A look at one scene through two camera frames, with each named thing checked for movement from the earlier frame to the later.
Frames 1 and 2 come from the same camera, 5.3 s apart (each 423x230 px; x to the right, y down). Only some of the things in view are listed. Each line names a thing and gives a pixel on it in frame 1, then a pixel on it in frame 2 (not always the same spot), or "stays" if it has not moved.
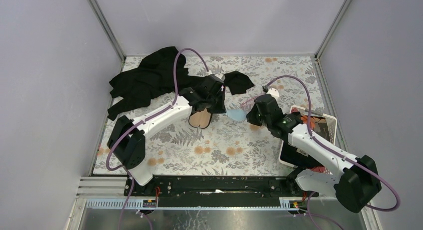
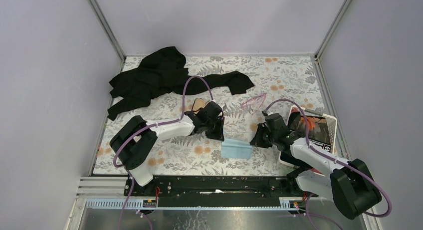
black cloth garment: (153, 74) stays
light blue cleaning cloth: (237, 115) to (236, 148)
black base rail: (217, 187) stays
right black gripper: (250, 116) to (257, 140)
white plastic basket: (321, 126) stays
